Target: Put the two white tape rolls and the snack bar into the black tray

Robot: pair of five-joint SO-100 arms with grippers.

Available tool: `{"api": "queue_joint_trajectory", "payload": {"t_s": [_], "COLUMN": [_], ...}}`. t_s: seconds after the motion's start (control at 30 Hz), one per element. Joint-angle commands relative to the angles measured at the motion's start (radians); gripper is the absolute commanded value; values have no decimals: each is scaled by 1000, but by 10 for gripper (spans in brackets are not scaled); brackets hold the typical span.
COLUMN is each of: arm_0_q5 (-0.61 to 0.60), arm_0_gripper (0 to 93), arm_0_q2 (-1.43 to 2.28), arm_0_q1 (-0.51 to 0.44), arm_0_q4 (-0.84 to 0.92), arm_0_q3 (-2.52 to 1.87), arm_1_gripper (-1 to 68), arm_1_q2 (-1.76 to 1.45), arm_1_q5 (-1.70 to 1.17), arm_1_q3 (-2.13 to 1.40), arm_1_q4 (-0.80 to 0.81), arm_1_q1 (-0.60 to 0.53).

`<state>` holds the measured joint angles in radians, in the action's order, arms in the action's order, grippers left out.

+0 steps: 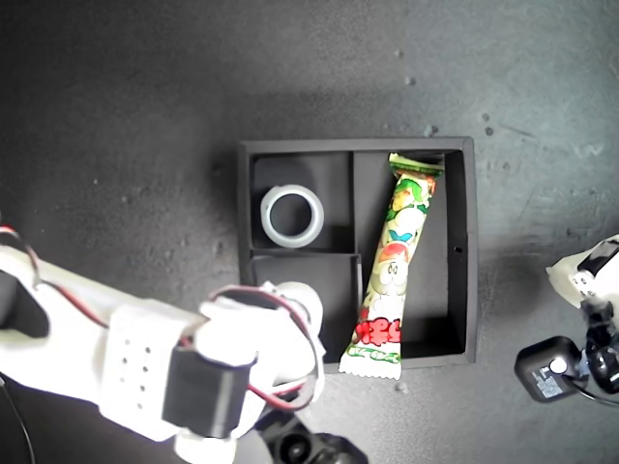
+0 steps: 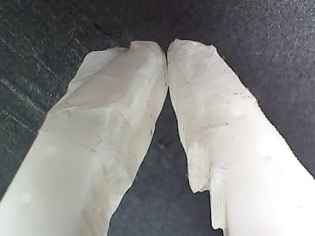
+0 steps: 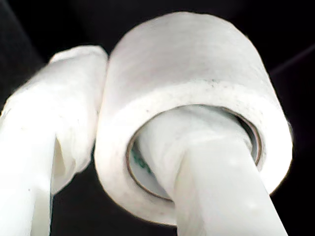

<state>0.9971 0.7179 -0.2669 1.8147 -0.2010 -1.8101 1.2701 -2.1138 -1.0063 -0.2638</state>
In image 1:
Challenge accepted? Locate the green printed snack bar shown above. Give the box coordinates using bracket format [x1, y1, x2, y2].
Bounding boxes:
[337, 152, 446, 383]

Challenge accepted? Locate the black tray with wells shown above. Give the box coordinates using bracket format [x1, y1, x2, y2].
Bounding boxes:
[236, 136, 480, 376]

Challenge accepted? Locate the red servo wire loop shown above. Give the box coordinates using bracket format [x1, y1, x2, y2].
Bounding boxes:
[210, 285, 326, 412]

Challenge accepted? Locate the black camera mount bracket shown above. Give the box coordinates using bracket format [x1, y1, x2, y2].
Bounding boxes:
[577, 298, 619, 395]
[255, 414, 316, 464]

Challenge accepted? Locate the black camera cable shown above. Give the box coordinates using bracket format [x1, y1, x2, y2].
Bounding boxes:
[574, 385, 619, 408]

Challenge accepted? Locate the red arm wire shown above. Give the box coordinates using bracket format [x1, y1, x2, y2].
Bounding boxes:
[0, 224, 110, 331]

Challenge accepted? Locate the thin black cable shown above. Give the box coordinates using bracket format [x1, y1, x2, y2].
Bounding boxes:
[0, 379, 36, 464]

